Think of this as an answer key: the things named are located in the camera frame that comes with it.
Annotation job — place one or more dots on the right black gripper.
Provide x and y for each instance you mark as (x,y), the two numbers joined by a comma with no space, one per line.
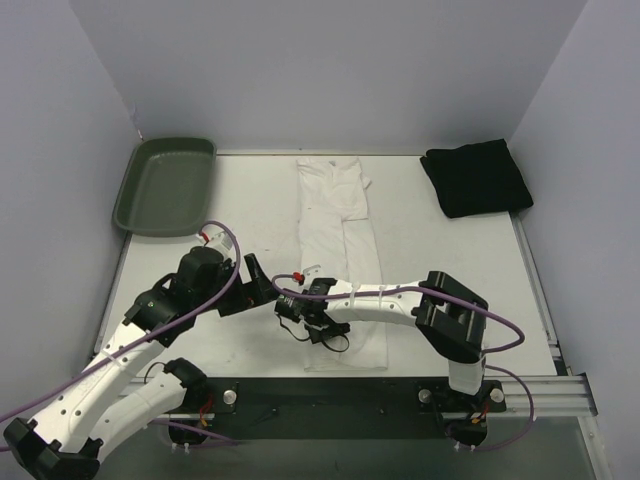
(293,308)

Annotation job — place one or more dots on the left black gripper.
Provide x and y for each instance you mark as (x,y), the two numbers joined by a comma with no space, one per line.
(245,289)

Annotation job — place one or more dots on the white t-shirt with robot print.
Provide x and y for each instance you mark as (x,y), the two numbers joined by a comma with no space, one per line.
(336,234)

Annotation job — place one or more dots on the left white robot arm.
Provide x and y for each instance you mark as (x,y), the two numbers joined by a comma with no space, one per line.
(85,422)

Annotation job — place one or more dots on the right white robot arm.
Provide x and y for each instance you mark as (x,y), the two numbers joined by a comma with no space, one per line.
(448,314)

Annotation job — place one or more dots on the dark green plastic tray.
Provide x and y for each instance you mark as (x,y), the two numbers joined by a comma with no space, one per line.
(166,188)

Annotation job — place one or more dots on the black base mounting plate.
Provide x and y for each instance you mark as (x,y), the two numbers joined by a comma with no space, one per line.
(368,408)

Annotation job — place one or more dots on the folded black t-shirt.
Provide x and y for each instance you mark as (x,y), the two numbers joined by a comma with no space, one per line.
(476,179)

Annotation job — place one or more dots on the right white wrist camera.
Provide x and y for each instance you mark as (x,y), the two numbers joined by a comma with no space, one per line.
(305,277)

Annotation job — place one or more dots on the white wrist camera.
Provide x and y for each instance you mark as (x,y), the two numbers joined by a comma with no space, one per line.
(305,277)
(220,242)

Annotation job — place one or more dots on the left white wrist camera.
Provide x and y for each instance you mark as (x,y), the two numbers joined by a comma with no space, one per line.
(220,242)

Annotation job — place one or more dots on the aluminium extrusion rail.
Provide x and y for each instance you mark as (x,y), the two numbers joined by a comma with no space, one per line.
(553,396)

